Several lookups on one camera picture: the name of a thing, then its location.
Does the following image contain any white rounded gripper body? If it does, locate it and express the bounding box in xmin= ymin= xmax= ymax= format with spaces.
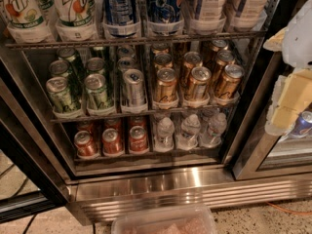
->
xmin=282 ymin=0 xmax=312 ymax=68

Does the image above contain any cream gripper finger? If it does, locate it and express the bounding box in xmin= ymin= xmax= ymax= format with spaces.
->
xmin=263 ymin=27 xmax=286 ymax=52
xmin=264 ymin=69 xmax=312 ymax=137

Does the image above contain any silver red bull can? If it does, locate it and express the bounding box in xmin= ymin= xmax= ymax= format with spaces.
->
xmin=123 ymin=69 xmax=145 ymax=107
xmin=117 ymin=57 xmax=137 ymax=73

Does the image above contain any blue can behind glass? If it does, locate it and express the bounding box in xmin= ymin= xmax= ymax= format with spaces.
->
xmin=291 ymin=111 xmax=312 ymax=137

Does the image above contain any gold can front right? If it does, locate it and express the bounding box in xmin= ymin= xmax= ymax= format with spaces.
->
xmin=214 ymin=64 xmax=245 ymax=99

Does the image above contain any gold can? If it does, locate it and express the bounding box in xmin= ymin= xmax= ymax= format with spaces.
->
xmin=214 ymin=64 xmax=245 ymax=99
xmin=184 ymin=66 xmax=212 ymax=101
xmin=154 ymin=68 xmax=177 ymax=103

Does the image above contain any gold can front middle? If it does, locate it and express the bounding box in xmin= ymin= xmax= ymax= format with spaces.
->
xmin=184 ymin=66 xmax=212 ymax=101

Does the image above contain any water bottle middle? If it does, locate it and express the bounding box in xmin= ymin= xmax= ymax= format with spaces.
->
xmin=177 ymin=114 xmax=201 ymax=150

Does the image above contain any water bottle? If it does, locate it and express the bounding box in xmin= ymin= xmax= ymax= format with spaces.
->
xmin=200 ymin=113 xmax=227 ymax=148
xmin=177 ymin=114 xmax=201 ymax=150
xmin=155 ymin=117 xmax=175 ymax=152

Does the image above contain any gold can front left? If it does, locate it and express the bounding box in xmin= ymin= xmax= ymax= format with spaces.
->
xmin=154 ymin=68 xmax=177 ymax=103

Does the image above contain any red can front right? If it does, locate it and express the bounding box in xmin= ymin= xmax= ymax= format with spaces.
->
xmin=130 ymin=126 xmax=148 ymax=152

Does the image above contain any stainless steel fridge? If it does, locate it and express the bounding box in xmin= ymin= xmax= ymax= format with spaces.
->
xmin=1 ymin=0 xmax=312 ymax=225

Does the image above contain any green can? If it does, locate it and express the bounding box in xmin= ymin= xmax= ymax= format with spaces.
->
xmin=84 ymin=73 xmax=113 ymax=110
xmin=46 ymin=76 xmax=81 ymax=113

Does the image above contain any red can front middle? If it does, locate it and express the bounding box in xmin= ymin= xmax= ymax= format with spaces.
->
xmin=101 ymin=128 xmax=123 ymax=155

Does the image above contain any red can front left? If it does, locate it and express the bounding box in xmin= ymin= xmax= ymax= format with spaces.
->
xmin=74 ymin=131 xmax=98 ymax=159

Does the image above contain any green can front left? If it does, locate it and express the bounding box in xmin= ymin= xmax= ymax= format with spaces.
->
xmin=46 ymin=76 xmax=81 ymax=113

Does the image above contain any white bottle right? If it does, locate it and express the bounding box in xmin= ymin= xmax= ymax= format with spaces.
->
xmin=225 ymin=0 xmax=267 ymax=32

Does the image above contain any white bottle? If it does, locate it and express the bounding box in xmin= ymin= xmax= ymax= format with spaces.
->
xmin=186 ymin=0 xmax=226 ymax=35
xmin=225 ymin=0 xmax=267 ymax=32

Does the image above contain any white bottle left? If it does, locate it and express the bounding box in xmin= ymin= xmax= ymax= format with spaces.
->
xmin=186 ymin=0 xmax=226 ymax=35

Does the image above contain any water bottle right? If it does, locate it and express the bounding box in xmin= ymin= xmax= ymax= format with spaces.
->
xmin=200 ymin=113 xmax=227 ymax=148

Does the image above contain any blue bottle right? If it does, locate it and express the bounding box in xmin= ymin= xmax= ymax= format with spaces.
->
xmin=146 ymin=0 xmax=182 ymax=35

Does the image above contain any blue bottle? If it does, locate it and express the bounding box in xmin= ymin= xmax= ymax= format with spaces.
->
xmin=103 ymin=0 xmax=139 ymax=37
xmin=146 ymin=0 xmax=182 ymax=35

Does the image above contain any water bottle left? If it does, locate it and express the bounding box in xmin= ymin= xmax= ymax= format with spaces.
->
xmin=155 ymin=117 xmax=175 ymax=152

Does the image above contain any blue bottle left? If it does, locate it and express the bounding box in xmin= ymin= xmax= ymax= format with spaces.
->
xmin=103 ymin=0 xmax=139 ymax=37

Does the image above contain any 7up bottle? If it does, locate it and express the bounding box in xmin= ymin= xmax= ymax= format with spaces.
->
xmin=1 ymin=0 xmax=53 ymax=43
xmin=55 ymin=0 xmax=97 ymax=41

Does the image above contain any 7up bottle left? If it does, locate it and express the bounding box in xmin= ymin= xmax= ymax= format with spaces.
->
xmin=1 ymin=0 xmax=53 ymax=43

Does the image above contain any orange cable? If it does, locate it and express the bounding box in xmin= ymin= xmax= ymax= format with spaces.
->
xmin=265 ymin=201 xmax=312 ymax=216

